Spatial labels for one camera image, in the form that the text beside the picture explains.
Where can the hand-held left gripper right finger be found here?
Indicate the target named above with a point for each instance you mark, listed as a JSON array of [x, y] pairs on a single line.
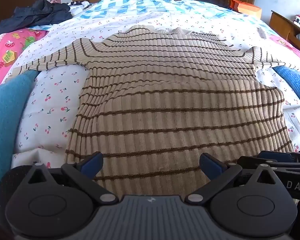
[[210, 166]]

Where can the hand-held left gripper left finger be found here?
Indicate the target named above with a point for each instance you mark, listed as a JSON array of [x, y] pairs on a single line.
[[93, 165]]

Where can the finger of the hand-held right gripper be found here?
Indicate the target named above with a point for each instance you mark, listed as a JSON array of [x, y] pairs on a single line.
[[277, 156], [287, 166]]

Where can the beige brown striped sweater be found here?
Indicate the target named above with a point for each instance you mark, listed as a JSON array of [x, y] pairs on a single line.
[[165, 105]]

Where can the blue knit cloth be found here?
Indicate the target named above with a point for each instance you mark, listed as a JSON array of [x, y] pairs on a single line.
[[298, 87]]

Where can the white cherry print sheet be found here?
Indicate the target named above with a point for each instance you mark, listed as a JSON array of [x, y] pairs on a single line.
[[52, 105]]

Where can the teal knit cloth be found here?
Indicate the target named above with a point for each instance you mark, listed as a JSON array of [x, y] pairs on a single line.
[[7, 120]]

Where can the wooden bedside shelf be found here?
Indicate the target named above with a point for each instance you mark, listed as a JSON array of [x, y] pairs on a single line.
[[281, 26]]

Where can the pink fruit print bedsheet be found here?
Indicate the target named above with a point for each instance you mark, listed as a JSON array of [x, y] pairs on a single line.
[[7, 55]]

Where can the orange box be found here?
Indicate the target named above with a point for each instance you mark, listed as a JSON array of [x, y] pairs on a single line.
[[246, 8]]

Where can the blue white checkered quilt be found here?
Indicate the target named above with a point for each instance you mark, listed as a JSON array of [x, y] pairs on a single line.
[[120, 7]]

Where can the dark jacket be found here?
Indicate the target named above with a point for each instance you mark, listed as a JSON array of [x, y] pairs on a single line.
[[37, 13]]

